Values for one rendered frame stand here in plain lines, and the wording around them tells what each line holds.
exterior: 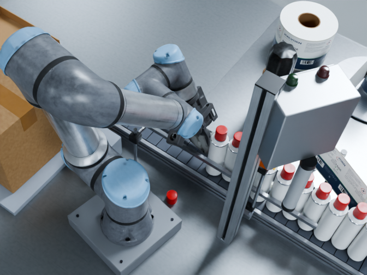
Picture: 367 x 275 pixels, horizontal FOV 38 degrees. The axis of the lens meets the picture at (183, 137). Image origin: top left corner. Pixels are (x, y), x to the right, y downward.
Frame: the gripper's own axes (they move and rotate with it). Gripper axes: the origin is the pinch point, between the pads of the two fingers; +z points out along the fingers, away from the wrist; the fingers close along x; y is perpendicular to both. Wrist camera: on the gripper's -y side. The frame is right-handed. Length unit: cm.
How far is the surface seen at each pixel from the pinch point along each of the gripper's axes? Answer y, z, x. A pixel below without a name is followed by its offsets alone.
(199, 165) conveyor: -1.5, 4.4, 3.4
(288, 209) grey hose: -11.3, 1.7, -33.9
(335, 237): -1.1, 23.1, -37.3
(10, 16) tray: 13, -40, 88
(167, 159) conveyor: -5.1, 0.5, 11.9
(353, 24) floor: 196, 78, 52
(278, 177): -1.6, 2.2, -25.7
